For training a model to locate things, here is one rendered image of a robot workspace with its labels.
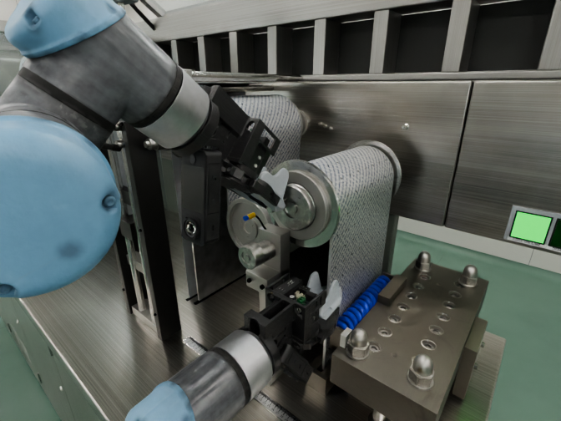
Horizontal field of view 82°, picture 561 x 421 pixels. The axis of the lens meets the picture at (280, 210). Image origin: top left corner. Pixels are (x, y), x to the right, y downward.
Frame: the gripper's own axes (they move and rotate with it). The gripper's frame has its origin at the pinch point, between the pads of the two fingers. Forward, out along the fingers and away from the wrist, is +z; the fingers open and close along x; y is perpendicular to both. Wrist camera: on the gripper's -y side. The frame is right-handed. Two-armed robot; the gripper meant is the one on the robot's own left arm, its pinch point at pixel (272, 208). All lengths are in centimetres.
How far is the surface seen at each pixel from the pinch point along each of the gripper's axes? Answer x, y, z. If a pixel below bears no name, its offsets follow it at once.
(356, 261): -8.4, -1.0, 19.1
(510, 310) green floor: -38, 32, 236
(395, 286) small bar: -13.8, -1.7, 30.0
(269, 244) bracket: 0.5, -5.1, 3.9
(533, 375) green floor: -54, -3, 193
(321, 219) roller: -7.1, 1.3, 3.2
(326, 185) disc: -7.2, 5.9, 0.5
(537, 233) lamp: -33.4, 17.1, 32.6
